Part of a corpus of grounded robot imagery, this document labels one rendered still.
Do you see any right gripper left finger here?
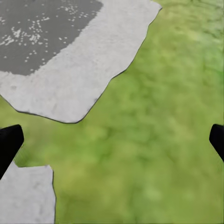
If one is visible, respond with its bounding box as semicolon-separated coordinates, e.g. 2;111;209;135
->
0;124;24;180

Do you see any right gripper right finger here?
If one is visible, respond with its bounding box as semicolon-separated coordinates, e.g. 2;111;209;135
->
209;124;224;162

